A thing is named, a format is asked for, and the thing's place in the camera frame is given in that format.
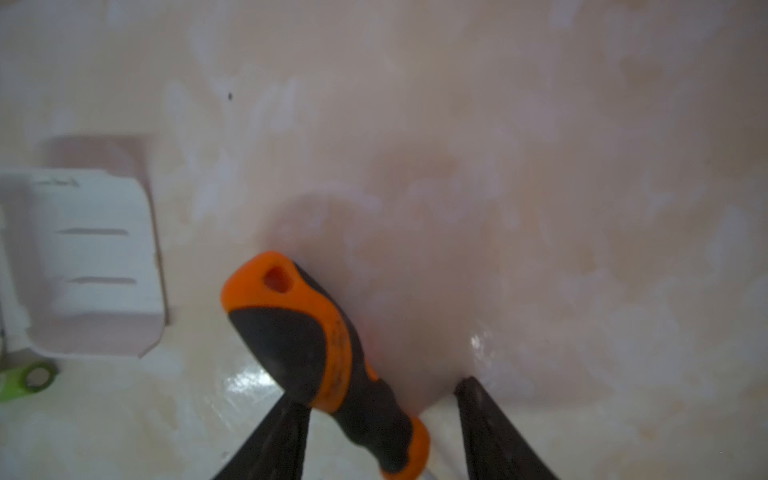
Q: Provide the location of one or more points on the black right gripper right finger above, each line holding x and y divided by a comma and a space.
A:
494, 449

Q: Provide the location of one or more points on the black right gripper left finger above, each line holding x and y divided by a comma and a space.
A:
276, 449

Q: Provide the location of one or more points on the orange black screwdriver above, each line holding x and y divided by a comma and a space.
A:
307, 344

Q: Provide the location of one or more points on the white battery cover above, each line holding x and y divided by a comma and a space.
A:
80, 275

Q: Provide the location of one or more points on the green AAA battery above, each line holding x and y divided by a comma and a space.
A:
26, 380

